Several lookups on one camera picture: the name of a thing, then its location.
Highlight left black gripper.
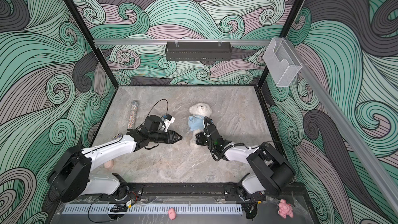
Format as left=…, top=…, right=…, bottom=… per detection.
left=150, top=131, right=183, bottom=145

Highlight light blue teddy hoodie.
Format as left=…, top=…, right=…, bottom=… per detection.
left=188, top=115, right=205, bottom=132

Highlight white teddy bear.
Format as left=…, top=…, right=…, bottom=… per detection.
left=188, top=103, right=212, bottom=147

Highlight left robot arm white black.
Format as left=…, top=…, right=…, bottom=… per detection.
left=47, top=115, right=182, bottom=203

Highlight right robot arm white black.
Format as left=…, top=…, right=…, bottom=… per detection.
left=196, top=117, right=295, bottom=201

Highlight clear tube with beads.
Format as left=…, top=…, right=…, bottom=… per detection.
left=127, top=101, right=139, bottom=129

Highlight small card on table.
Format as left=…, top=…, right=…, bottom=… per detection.
left=113, top=133, right=123, bottom=140

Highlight small peach pink ball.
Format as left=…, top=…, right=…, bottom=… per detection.
left=104, top=160, right=114, bottom=170

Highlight small pink toy piece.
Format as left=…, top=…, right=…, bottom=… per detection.
left=168, top=208, right=177, bottom=220

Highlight pink plush toy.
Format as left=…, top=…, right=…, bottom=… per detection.
left=278, top=199, right=294, bottom=219

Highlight white slotted cable duct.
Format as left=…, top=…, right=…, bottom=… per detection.
left=62, top=203, right=243, bottom=215

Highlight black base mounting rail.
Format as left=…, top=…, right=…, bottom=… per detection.
left=60, top=181, right=308, bottom=202

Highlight black wall-mounted tray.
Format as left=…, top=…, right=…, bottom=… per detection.
left=165, top=42, right=232, bottom=61

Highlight clear acrylic wall holder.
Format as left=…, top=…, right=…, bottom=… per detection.
left=263, top=37, right=302, bottom=88

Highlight aluminium rail back wall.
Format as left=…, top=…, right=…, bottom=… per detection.
left=93, top=38, right=271, bottom=46

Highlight aluminium rail wall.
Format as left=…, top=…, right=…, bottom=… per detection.
left=93, top=38, right=271, bottom=46
left=285, top=40, right=398, bottom=213

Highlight aluminium rail right wall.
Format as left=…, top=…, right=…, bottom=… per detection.
left=285, top=40, right=398, bottom=213

